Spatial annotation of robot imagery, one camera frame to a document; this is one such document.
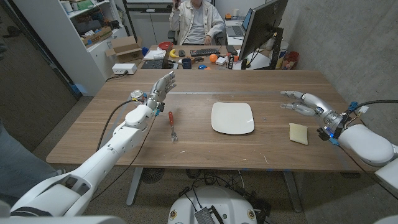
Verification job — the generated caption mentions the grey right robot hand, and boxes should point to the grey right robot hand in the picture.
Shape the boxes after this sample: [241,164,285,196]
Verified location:
[279,90,346,134]

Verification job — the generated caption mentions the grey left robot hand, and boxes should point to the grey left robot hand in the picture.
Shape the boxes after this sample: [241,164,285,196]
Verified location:
[146,70,177,113]

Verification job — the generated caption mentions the pale yellow sponge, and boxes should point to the pale yellow sponge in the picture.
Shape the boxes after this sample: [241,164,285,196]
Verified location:
[288,123,309,146]

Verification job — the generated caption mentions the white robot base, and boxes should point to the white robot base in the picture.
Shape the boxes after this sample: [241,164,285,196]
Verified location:
[167,185,258,224]

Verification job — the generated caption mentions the white square plate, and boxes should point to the white square plate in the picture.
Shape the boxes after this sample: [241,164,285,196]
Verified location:
[211,101,256,136]

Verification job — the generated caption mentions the silver drink can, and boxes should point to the silver drink can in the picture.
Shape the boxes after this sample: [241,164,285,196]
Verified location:
[129,89,146,105]

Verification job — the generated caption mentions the white paper stack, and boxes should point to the white paper stack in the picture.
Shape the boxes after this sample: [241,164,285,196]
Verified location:
[143,49,167,61]

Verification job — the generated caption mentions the white power box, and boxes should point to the white power box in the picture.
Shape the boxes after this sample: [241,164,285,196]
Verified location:
[111,63,138,75]

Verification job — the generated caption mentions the black office chair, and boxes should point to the black office chair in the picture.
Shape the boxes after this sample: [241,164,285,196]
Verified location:
[167,29,226,46]

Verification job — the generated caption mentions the open cardboard box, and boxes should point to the open cardboard box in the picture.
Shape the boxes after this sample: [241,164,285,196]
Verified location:
[104,35,144,64]

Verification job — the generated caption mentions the red bin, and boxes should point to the red bin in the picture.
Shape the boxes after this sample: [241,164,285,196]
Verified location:
[282,50,300,70]

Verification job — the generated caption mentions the black keyboard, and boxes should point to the black keyboard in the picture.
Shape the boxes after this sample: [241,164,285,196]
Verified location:
[190,47,220,57]

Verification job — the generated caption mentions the wooden desk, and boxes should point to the wooden desk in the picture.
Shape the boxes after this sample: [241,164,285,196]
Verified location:
[136,44,249,70]

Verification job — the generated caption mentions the black monitor stand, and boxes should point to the black monitor stand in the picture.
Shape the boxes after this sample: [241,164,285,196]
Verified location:
[269,27,284,70]

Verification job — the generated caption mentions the seated person in white jacket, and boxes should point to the seated person in white jacket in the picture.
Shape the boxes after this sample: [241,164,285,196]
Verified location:
[169,0,226,46]

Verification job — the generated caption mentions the printed cardboard box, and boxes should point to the printed cardboard box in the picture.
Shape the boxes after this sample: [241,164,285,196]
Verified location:
[81,26,113,47]

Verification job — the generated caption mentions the grey table leg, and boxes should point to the grey table leg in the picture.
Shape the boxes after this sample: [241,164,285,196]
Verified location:
[282,170,303,213]
[126,167,144,207]

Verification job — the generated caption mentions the open silver laptop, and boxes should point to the open silver laptop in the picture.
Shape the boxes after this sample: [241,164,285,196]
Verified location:
[226,8,253,37]

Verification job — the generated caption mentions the black computer monitor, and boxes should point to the black computer monitor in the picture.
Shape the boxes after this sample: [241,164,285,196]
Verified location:
[238,0,289,62]

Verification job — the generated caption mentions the white shelf unit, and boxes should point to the white shelf unit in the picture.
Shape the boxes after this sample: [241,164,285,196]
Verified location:
[12,0,129,96]

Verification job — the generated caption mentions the standing person in jeans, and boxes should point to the standing person in jeans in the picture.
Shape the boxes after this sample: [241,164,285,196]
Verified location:
[0,121,66,206]

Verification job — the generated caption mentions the red handled metal fork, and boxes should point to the red handled metal fork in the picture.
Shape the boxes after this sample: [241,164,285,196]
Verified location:
[168,111,178,143]

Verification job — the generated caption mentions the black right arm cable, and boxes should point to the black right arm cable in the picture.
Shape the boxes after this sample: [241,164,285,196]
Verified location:
[348,99,398,113]

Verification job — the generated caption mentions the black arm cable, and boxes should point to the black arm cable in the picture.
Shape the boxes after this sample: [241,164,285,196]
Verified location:
[348,99,398,113]
[95,98,137,152]

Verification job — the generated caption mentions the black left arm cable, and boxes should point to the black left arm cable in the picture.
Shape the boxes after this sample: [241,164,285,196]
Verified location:
[95,98,137,152]

